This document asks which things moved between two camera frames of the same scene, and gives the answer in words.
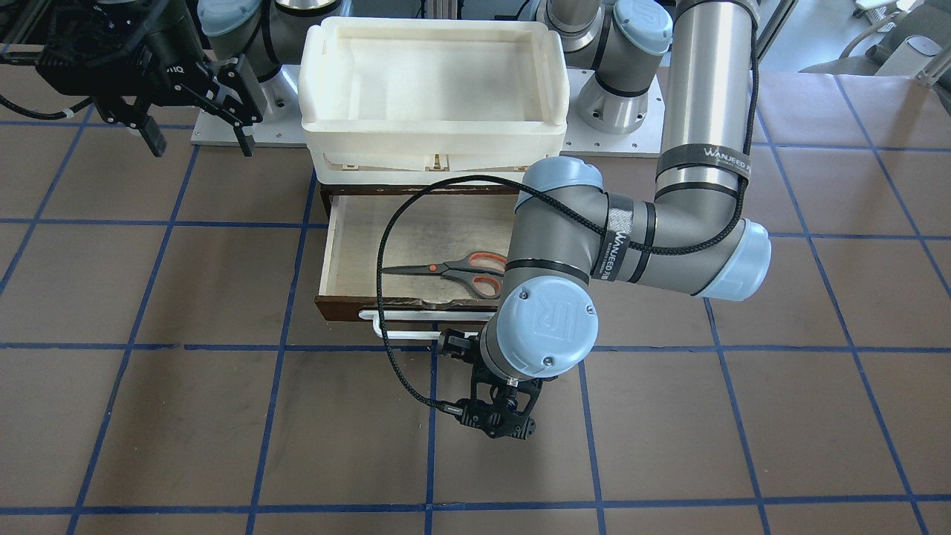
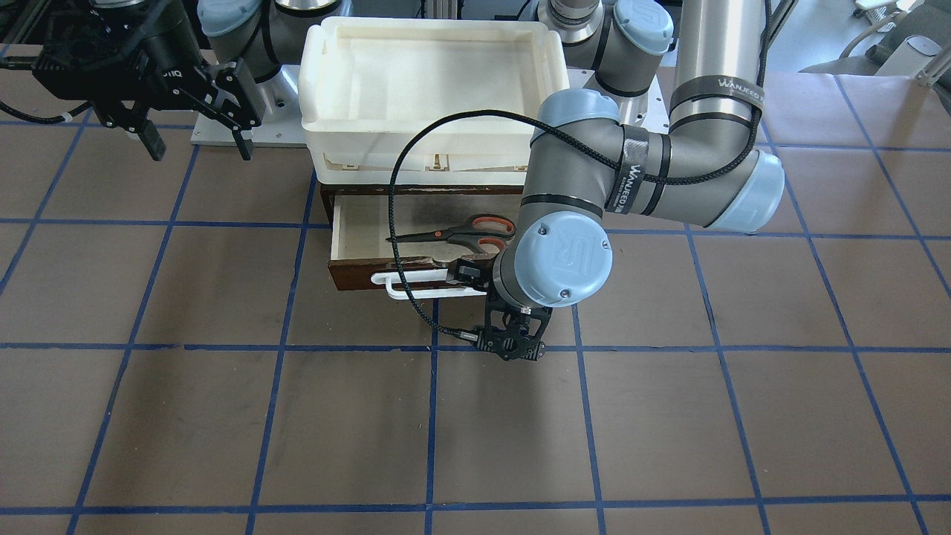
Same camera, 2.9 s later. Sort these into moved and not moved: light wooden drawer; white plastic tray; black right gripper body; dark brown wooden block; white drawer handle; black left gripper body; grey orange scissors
Moved: black left gripper body; grey orange scissors; light wooden drawer; white drawer handle
Not moved: black right gripper body; dark brown wooden block; white plastic tray
